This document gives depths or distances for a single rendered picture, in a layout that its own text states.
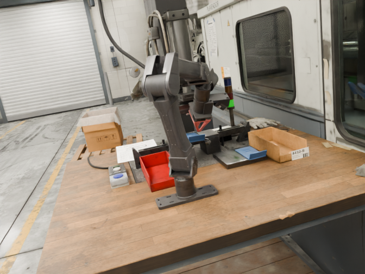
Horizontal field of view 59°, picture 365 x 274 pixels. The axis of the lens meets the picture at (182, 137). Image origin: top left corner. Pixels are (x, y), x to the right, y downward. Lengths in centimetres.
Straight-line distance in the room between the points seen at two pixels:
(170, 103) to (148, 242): 38
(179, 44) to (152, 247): 81
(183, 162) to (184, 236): 24
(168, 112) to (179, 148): 12
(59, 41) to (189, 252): 1000
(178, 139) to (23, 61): 999
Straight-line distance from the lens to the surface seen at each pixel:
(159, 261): 85
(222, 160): 129
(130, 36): 1057
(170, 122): 94
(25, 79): 1085
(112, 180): 126
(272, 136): 151
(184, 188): 102
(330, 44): 146
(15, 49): 1087
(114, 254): 88
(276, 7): 193
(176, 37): 135
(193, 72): 106
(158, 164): 139
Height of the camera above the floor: 137
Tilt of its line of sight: 15 degrees down
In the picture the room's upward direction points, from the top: 9 degrees counter-clockwise
